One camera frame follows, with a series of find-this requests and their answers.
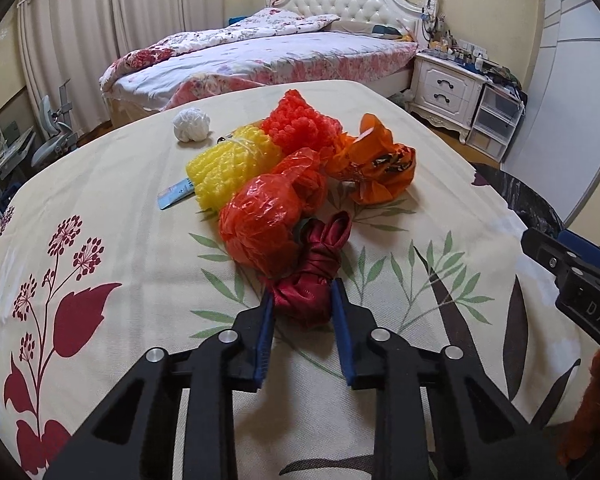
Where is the person's right forearm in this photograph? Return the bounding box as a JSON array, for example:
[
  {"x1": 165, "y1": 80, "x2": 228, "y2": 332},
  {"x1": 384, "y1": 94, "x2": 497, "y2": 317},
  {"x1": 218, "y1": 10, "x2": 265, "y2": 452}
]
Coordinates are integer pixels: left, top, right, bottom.
[{"x1": 557, "y1": 347, "x2": 600, "y2": 471}]

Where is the grey desk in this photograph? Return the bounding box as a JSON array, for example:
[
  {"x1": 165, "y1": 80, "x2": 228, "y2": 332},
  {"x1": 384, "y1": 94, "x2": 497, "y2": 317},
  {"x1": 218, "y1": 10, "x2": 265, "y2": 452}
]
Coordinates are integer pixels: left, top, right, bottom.
[{"x1": 0, "y1": 120, "x2": 38, "y2": 241}]

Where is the white nightstand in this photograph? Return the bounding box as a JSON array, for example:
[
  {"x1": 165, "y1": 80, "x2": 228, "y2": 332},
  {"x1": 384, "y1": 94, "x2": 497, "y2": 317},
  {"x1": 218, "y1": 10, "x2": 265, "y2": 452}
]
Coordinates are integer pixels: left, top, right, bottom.
[{"x1": 405, "y1": 52, "x2": 486, "y2": 143}]

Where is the teal pillow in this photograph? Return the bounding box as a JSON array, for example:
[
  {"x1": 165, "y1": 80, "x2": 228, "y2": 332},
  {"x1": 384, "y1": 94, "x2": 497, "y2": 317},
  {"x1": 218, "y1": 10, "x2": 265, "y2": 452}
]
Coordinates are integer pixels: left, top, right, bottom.
[{"x1": 370, "y1": 24, "x2": 406, "y2": 41}]

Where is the red foam net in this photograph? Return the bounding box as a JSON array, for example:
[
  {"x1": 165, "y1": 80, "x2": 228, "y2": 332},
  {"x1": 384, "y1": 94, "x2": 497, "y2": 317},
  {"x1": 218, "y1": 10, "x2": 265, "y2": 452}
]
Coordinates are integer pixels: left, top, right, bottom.
[{"x1": 260, "y1": 89, "x2": 353, "y2": 161}]

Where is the clutter of small bottles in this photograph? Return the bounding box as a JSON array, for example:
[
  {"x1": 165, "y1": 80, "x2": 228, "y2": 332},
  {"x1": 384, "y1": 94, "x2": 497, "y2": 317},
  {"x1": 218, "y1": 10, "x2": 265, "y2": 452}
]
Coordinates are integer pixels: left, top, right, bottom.
[{"x1": 420, "y1": 30, "x2": 521, "y2": 86}]

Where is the plastic drawer unit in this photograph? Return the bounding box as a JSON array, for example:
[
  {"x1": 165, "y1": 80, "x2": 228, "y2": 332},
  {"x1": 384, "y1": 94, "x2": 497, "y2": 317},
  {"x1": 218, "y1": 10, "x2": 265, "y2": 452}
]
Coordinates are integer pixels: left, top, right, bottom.
[{"x1": 467, "y1": 82, "x2": 526, "y2": 161}]

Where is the white bed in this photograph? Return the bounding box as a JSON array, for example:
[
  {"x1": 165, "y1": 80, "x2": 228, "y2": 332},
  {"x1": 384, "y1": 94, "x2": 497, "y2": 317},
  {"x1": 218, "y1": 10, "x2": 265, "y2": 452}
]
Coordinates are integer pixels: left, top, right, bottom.
[{"x1": 99, "y1": 0, "x2": 428, "y2": 126}]

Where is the red plastic bag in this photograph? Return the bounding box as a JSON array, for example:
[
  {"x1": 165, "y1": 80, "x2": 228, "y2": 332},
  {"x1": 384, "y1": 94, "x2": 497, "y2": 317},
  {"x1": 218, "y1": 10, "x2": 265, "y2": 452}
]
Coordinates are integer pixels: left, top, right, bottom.
[{"x1": 218, "y1": 147, "x2": 329, "y2": 279}]

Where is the orange plastic bag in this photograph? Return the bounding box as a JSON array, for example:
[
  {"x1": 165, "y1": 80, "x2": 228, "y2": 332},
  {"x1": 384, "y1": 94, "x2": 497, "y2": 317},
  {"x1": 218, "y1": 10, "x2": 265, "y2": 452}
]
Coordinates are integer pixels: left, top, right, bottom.
[{"x1": 325, "y1": 113, "x2": 417, "y2": 206}]

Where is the bin with black bag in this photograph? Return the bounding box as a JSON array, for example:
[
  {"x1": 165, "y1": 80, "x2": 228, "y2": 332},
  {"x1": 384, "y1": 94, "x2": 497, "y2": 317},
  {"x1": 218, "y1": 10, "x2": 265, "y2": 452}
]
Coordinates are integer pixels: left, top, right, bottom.
[{"x1": 472, "y1": 162, "x2": 566, "y2": 241}]

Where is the maroon plastic bag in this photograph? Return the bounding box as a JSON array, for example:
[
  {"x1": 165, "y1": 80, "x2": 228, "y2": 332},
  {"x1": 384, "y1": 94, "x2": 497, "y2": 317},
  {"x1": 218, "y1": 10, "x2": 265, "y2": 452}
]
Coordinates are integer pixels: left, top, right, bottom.
[{"x1": 265, "y1": 210, "x2": 353, "y2": 330}]

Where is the floral quilt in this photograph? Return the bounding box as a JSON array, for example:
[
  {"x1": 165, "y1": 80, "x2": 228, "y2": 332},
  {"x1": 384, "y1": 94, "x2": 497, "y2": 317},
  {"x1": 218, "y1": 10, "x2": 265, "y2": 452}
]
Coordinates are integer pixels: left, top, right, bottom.
[{"x1": 111, "y1": 7, "x2": 341, "y2": 73}]

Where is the grey desk chair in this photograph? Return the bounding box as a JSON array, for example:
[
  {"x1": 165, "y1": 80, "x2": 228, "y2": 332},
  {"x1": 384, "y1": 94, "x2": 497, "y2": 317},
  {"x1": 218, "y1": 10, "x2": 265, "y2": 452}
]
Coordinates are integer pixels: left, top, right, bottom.
[{"x1": 30, "y1": 80, "x2": 81, "y2": 166}]

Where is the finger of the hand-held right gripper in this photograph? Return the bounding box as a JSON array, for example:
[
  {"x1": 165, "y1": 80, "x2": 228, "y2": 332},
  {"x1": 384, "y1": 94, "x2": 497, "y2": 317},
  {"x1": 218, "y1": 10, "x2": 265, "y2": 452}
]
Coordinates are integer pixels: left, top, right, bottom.
[
  {"x1": 557, "y1": 229, "x2": 600, "y2": 271},
  {"x1": 521, "y1": 229, "x2": 581, "y2": 286}
]

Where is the white wardrobe door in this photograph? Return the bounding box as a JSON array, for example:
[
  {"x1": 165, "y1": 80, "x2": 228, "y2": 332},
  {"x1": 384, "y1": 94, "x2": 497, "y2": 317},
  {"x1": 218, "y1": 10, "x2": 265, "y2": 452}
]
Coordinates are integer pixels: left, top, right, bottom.
[{"x1": 500, "y1": 0, "x2": 600, "y2": 226}]

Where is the yellow foam net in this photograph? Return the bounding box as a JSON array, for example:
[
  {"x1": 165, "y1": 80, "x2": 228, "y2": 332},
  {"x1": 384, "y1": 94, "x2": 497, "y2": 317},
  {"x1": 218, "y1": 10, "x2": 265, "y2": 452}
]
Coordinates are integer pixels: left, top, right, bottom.
[{"x1": 186, "y1": 125, "x2": 283, "y2": 209}]

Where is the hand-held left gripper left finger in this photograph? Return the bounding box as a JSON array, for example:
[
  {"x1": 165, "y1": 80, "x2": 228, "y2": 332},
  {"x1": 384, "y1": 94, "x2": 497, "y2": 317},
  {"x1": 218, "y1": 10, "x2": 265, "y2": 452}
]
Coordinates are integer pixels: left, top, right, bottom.
[{"x1": 42, "y1": 290, "x2": 276, "y2": 480}]

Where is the white curtain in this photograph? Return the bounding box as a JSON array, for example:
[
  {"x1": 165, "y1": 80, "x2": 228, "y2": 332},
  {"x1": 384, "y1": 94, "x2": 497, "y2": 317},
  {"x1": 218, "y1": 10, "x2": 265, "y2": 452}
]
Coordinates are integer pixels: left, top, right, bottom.
[{"x1": 17, "y1": 0, "x2": 226, "y2": 133}]

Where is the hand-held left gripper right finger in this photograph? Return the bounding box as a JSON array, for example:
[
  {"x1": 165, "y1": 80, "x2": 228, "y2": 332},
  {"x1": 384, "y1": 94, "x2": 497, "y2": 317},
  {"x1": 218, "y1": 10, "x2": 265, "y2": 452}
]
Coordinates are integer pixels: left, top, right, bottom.
[{"x1": 330, "y1": 277, "x2": 568, "y2": 480}]

